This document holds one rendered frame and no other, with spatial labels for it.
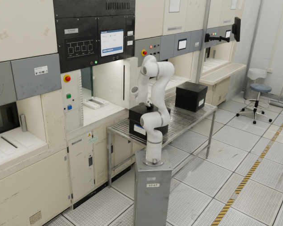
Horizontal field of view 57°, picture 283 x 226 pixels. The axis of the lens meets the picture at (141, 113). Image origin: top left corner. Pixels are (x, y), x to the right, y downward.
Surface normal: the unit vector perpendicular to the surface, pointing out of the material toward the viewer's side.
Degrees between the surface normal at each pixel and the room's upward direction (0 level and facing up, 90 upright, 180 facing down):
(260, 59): 90
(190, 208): 0
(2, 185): 90
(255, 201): 0
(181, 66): 90
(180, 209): 0
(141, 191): 90
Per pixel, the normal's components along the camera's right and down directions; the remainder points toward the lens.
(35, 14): 0.78, 0.29
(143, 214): 0.11, 0.42
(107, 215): 0.04, -0.91
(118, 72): -0.63, 0.30
